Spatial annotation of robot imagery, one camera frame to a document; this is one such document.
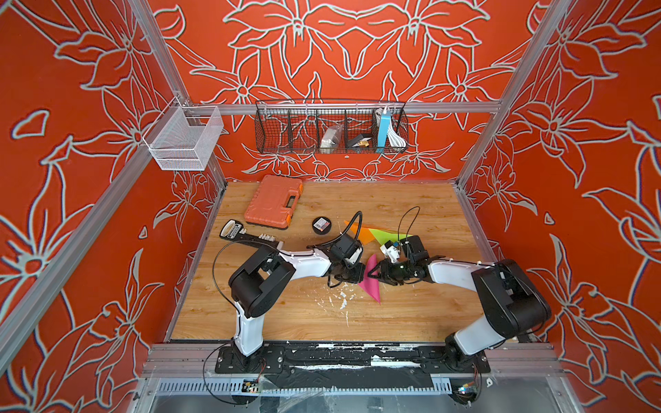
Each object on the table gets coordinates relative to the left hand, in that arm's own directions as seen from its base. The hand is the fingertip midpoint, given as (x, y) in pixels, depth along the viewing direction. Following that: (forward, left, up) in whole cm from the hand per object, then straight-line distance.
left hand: (365, 277), depth 89 cm
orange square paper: (+18, 0, 0) cm, 18 cm away
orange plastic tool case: (+30, +39, +5) cm, 49 cm away
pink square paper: (-3, -1, +2) cm, 4 cm away
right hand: (-1, 0, +3) cm, 3 cm away
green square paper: (+17, -8, +1) cm, 19 cm away
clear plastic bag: (+38, +15, +31) cm, 52 cm away
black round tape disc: (+20, +18, +2) cm, 27 cm away
